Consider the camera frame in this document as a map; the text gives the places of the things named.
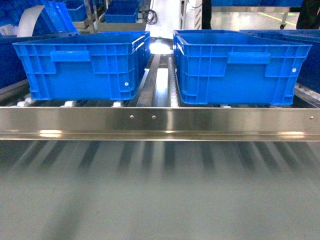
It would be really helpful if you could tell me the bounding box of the stainless steel shelf rack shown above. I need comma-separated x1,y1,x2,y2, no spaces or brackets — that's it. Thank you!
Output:
0,37,320,142

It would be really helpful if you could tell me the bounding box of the blue plastic bin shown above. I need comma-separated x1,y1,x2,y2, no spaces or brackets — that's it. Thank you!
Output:
0,34,51,89
175,33,312,106
98,31,150,38
173,29,241,37
13,33,150,101

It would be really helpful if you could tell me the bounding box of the black coiled cable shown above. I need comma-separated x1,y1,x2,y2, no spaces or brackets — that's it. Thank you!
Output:
142,8,159,25

